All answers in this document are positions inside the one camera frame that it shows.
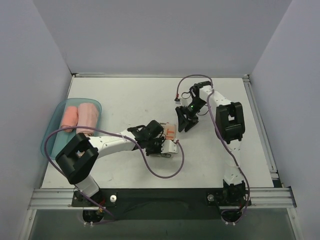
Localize white rabbit print towel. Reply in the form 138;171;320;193
160;122;177;141

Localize teal plastic tray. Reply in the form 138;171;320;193
41;98;102;160

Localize salmon rolled towel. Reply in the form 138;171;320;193
60;106;79;129

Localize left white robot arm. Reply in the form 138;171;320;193
55;120;164;206

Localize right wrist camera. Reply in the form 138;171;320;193
174;97;181;104

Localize pink rolled towel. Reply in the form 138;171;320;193
77;102;99;128

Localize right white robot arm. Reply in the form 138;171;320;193
175;81;250;207

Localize aluminium front rail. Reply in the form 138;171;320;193
28;187;297;210

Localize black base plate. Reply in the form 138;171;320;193
71;187;252;222

